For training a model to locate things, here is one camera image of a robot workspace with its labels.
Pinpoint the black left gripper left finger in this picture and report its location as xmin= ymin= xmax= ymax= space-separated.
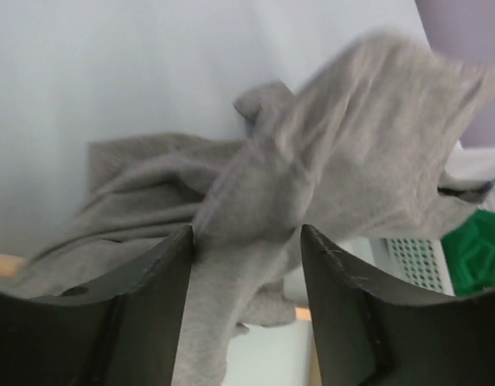
xmin=0 ymin=226 xmax=194 ymax=385

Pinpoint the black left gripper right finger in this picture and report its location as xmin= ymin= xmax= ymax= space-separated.
xmin=301 ymin=225 xmax=495 ymax=386

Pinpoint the green t shirt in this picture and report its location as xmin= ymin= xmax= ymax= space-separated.
xmin=441 ymin=210 xmax=495 ymax=296

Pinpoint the grey adidas t shirt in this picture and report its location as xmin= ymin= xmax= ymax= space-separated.
xmin=15 ymin=31 xmax=495 ymax=385

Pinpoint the white perforated plastic basket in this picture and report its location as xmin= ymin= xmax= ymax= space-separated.
xmin=283 ymin=140 xmax=495 ymax=306

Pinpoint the wooden clothes rack frame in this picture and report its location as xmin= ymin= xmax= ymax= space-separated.
xmin=0 ymin=253 xmax=325 ymax=386

